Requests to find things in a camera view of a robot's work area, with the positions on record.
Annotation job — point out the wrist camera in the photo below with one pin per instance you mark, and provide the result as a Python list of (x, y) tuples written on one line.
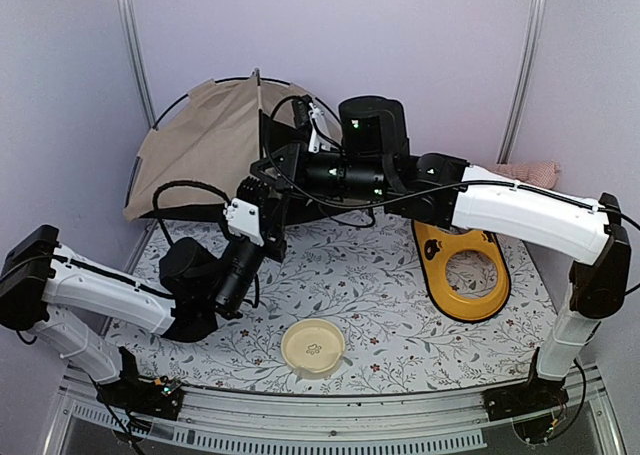
[(243, 213), (306, 114)]

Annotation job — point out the beige pet tent fabric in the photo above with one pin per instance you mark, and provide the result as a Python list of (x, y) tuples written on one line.
[(219, 157)]

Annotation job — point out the front aluminium rail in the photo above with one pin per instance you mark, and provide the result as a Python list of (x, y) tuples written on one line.
[(234, 422)]

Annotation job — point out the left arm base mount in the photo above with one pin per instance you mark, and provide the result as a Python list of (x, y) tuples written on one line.
[(143, 397)]

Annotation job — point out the cream paw print bowl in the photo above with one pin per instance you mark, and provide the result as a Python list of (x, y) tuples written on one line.
[(313, 348)]

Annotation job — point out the aluminium frame post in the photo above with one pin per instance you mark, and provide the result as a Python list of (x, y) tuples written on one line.
[(531, 42), (134, 49)]

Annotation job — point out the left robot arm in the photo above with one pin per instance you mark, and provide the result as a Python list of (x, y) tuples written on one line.
[(42, 280)]

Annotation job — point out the black tent pole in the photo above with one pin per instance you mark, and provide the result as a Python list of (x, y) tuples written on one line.
[(258, 81), (225, 103)]

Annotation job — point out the pink checkered cushion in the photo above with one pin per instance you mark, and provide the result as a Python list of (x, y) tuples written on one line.
[(539, 174)]

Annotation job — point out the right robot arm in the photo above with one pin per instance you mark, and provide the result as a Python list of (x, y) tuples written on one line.
[(446, 192)]

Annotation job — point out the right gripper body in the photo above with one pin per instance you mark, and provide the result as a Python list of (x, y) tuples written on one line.
[(356, 178)]

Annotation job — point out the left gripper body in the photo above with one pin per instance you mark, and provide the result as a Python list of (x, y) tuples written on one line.
[(232, 290)]

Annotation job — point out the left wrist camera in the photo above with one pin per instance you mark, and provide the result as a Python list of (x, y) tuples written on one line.
[(243, 213)]

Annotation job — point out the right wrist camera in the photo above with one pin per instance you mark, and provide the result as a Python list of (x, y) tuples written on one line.
[(306, 114)]

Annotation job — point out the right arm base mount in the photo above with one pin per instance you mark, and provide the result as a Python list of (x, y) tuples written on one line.
[(541, 407)]

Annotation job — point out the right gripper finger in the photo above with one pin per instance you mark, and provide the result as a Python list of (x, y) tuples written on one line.
[(279, 169), (275, 135)]

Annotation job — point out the left aluminium frame post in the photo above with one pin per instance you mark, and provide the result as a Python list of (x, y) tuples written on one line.
[(134, 49)]

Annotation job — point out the floral table mat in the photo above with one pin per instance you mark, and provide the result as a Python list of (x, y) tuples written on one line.
[(368, 282)]

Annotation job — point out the right aluminium frame post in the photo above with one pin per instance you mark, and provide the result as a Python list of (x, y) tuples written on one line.
[(531, 42)]

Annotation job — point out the yellow double bowl holder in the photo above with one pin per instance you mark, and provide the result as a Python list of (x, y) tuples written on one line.
[(465, 273)]

